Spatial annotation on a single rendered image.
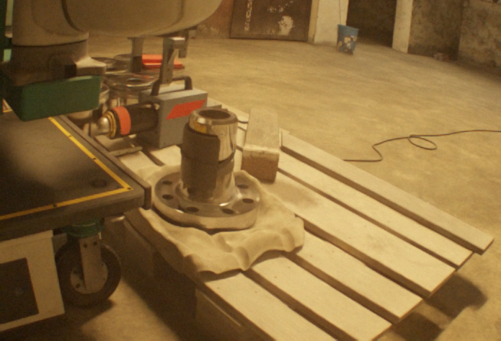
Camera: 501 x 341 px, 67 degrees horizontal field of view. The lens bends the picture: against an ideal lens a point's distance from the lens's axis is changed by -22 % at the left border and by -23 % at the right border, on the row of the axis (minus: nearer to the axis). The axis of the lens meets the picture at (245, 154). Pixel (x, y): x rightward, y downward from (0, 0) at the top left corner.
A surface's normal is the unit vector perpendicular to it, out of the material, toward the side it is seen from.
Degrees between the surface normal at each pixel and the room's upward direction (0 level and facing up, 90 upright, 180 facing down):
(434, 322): 0
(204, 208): 0
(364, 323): 0
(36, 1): 94
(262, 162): 90
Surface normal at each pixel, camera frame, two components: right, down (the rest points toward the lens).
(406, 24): -0.77, 0.14
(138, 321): 0.12, -0.93
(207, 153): 0.00, 0.36
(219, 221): 0.32, 0.37
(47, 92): 0.68, 0.33
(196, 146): -0.44, 0.27
